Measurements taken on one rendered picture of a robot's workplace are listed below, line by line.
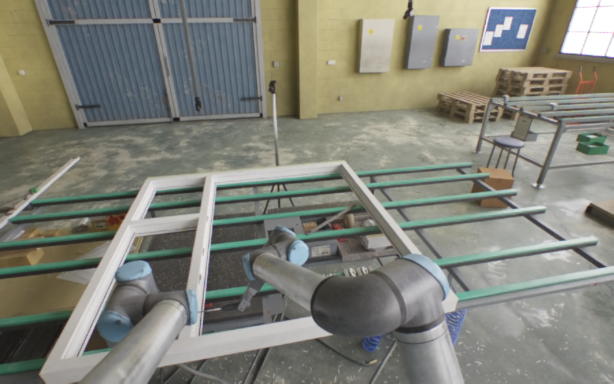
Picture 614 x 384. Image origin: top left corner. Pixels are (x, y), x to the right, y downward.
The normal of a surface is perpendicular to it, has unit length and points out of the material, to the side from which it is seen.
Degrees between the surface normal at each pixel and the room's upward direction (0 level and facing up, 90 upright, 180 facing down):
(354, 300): 37
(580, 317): 0
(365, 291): 24
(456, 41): 90
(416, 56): 90
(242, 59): 90
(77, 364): 0
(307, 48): 90
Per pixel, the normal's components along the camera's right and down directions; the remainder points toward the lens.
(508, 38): 0.18, 0.47
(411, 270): 0.10, -0.78
